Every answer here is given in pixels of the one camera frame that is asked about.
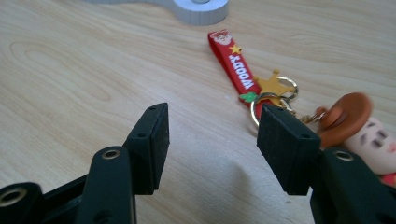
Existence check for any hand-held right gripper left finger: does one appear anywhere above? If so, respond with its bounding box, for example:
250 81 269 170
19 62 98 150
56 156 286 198
123 102 171 196

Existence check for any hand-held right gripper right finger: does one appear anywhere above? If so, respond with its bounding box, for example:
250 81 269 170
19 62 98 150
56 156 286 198
256 103 322 196

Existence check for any cowboy doll keychain red strap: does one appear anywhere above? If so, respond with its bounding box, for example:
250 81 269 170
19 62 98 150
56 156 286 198
207 29 396 188

